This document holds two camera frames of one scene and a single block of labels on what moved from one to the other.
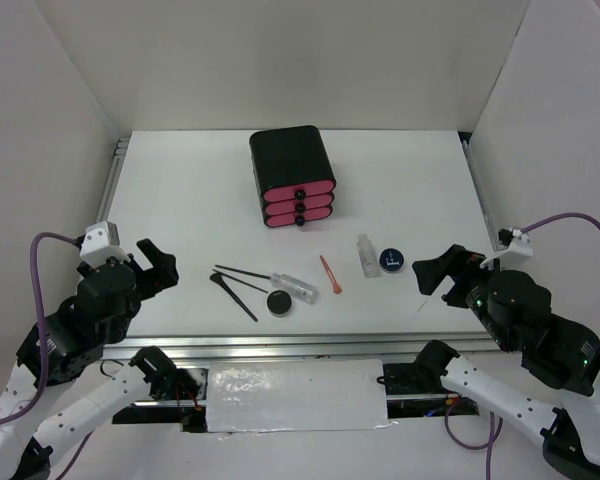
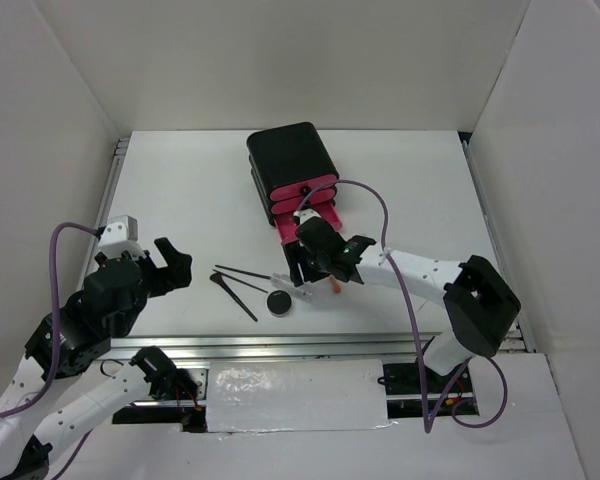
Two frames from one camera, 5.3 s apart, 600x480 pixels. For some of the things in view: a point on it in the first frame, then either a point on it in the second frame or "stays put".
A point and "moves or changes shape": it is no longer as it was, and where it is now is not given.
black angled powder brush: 218,277 stays put
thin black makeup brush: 244,271 stays put
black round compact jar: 279,303 stays put
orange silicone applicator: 336,287 stays put
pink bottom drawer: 299,218 moves or changes shape
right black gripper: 428,271 → 295,253
